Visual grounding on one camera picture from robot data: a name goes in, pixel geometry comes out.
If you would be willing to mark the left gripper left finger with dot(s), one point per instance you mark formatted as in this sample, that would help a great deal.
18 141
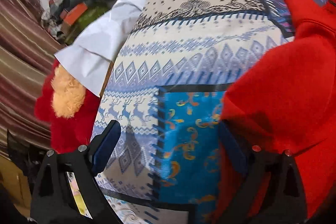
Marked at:
53 201

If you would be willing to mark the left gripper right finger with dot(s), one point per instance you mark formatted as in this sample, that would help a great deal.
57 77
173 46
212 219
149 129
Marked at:
271 190

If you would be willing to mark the red zip jacket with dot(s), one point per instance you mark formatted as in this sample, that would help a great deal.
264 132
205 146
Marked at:
287 101

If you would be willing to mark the pile of clothes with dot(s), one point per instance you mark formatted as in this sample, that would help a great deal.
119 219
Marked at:
51 19

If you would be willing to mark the red plush toy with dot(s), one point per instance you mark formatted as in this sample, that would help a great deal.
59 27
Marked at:
69 108

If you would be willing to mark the white shirt on bed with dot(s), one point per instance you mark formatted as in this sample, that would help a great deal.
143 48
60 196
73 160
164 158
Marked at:
90 55

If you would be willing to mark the striped red gold curtain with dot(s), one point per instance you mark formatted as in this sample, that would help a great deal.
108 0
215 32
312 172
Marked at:
27 56

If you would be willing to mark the blue patchwork quilt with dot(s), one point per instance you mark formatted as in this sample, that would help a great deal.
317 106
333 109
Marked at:
166 89

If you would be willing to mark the orange shoe box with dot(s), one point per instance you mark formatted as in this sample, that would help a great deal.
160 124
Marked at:
75 13

